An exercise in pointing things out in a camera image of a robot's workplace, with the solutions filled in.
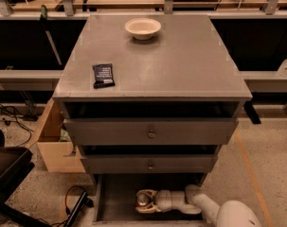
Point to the black power strip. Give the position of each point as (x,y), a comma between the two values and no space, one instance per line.
(83,201)

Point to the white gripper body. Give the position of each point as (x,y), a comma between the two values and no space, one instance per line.
(164,200)

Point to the grey drawer cabinet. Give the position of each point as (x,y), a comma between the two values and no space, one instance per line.
(182,72)

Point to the grey top drawer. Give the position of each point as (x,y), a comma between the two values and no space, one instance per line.
(88,132)

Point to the white bowl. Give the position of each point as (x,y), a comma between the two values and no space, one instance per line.
(142,28)

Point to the dark blue snack packet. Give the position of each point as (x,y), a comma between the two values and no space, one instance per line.
(103,74)

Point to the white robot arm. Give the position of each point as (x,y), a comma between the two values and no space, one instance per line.
(192,200)

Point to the grey middle drawer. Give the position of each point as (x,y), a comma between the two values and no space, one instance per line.
(141,164)

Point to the open grey bottom drawer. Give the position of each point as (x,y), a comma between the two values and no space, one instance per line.
(115,201)

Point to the orange soda can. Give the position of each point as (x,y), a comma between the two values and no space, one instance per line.
(142,200)

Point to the black chair base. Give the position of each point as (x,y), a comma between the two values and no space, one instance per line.
(15,164)

